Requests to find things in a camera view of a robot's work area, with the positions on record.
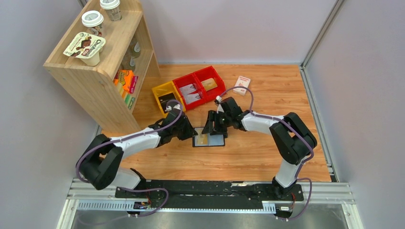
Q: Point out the tan card in bin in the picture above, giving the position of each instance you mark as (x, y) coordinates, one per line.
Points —
(209, 84)

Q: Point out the white cards in bin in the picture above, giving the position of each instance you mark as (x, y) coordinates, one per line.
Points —
(190, 93)

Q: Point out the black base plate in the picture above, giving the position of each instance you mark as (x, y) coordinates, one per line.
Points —
(210, 194)

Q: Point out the Chobani yogurt cup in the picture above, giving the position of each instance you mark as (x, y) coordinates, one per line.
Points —
(86, 47)

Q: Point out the glass bottle on shelf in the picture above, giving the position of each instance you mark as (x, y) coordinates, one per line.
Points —
(135, 48)

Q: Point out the gold credit card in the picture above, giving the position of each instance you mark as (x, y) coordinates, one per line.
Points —
(201, 140)

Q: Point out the yellow plastic bin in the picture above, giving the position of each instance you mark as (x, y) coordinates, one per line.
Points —
(164, 93)

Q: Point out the black card in bin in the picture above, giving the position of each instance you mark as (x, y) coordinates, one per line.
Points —
(163, 100)

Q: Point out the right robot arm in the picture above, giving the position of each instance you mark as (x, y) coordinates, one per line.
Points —
(294, 141)

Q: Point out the white lidded cup far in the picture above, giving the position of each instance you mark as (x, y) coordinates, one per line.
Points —
(112, 8)

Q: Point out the white pink card box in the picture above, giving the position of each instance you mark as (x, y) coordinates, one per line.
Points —
(241, 85)

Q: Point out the orange snack box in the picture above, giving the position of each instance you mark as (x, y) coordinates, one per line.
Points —
(127, 79)

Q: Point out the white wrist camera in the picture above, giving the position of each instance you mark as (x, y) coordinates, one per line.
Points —
(172, 107)
(218, 103)

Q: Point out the wooden shelf unit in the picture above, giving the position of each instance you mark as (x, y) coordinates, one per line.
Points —
(92, 87)

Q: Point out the white lidded cup near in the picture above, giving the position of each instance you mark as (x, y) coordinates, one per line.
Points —
(93, 21)

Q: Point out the red plastic bin right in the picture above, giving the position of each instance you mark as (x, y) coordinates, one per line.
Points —
(206, 73)

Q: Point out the white lidded cup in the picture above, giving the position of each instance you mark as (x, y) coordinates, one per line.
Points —
(93, 21)
(112, 8)

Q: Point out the red plastic bin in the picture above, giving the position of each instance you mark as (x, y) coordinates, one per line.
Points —
(190, 79)
(206, 73)

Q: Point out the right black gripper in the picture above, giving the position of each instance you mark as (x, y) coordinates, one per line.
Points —
(218, 121)

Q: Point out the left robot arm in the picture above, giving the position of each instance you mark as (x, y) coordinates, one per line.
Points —
(100, 166)

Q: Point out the red plastic bin middle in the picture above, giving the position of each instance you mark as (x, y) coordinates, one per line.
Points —
(190, 79)

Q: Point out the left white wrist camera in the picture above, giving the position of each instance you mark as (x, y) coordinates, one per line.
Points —
(172, 107)

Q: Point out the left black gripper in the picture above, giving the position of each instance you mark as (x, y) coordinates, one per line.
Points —
(182, 129)

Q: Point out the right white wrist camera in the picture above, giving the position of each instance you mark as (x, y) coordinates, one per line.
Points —
(218, 103)

